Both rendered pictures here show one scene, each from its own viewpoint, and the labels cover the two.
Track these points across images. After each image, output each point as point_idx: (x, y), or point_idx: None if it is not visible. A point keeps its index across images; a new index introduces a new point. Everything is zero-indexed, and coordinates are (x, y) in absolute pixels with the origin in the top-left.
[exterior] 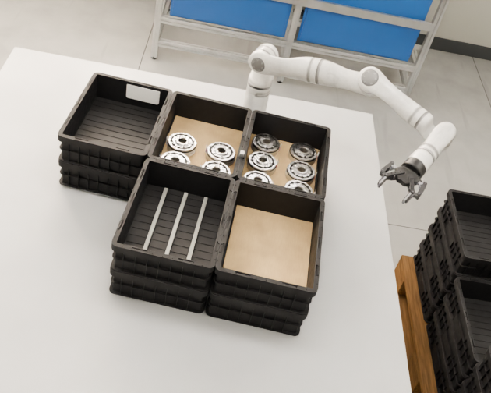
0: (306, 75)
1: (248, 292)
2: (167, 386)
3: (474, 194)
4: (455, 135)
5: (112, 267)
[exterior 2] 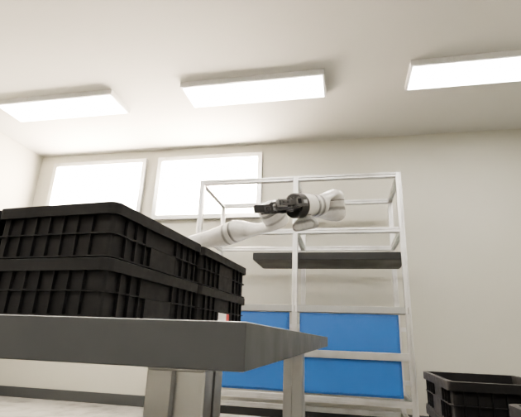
0: (220, 232)
1: (35, 242)
2: None
3: (457, 372)
4: (341, 194)
5: None
